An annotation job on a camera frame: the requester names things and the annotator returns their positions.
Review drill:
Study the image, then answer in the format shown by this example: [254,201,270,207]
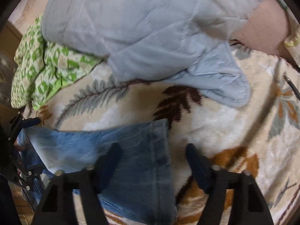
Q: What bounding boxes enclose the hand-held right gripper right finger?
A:
[186,143,275,225]

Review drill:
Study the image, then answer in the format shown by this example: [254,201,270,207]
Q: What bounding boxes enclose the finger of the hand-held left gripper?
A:
[9,162,43,191]
[8,115,41,141]

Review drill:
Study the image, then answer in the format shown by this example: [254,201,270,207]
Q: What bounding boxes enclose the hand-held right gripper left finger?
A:
[31,142,122,225]

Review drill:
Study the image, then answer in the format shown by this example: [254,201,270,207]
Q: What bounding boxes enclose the blue denim pants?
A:
[17,118,177,225]

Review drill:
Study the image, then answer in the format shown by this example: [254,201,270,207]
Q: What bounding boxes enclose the cream leaf-print blanket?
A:
[22,37,300,225]

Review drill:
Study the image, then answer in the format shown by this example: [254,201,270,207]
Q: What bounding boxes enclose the green patterned cloth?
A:
[11,15,104,111]

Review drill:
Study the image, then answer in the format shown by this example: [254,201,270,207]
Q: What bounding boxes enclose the light blue quilted blanket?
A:
[41,0,270,109]

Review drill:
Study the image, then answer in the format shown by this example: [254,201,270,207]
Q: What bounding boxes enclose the pink pillow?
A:
[231,0,289,57]

